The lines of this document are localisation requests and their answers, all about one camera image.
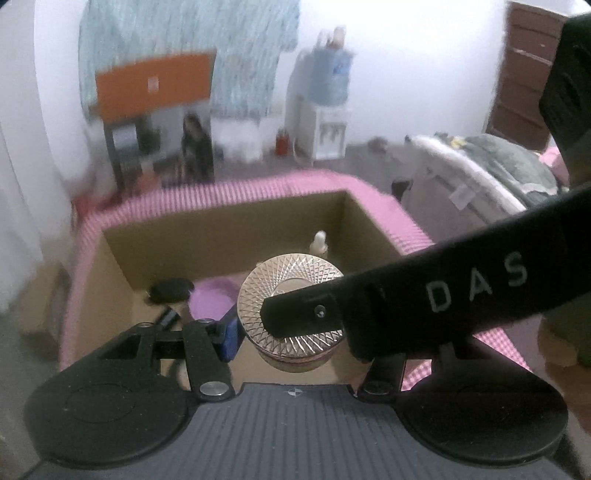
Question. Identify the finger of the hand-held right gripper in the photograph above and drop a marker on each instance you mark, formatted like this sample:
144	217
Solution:
300	314

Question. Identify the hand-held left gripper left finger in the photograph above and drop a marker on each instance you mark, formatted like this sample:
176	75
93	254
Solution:
228	337

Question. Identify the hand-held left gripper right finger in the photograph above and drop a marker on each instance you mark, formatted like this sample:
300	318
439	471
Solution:
383	374

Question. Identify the gold-lidded cosmetic jar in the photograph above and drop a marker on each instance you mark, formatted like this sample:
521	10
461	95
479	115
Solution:
286	277

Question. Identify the green dropper bottle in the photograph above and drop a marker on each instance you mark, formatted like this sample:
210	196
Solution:
318	244

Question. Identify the black oval case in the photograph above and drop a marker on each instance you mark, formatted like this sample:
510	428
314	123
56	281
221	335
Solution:
171	290

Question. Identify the brown cardboard box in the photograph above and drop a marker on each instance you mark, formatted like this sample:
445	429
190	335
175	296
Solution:
231	230

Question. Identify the brown wooden door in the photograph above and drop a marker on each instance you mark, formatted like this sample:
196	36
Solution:
521	69

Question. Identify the pink cushion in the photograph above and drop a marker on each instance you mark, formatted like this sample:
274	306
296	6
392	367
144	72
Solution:
554	164

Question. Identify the grey-green blanket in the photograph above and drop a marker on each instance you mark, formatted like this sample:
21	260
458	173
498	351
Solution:
503	161

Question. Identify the white fluffy blanket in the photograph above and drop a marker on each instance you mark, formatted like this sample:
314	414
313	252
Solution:
461	166

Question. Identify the pink checkered cloth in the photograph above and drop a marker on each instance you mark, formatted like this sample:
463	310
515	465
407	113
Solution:
392	207

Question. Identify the grey sofa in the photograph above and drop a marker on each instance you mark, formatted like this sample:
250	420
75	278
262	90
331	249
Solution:
438	217

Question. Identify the white water dispenser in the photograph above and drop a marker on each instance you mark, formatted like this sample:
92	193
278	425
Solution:
328	134

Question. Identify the dark printed product box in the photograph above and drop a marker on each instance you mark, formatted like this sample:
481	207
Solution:
198	147

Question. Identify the white curtain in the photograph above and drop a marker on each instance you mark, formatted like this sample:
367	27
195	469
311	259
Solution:
18	184

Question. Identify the floral patterned hanging cloth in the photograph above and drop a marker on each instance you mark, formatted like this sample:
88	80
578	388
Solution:
240	55

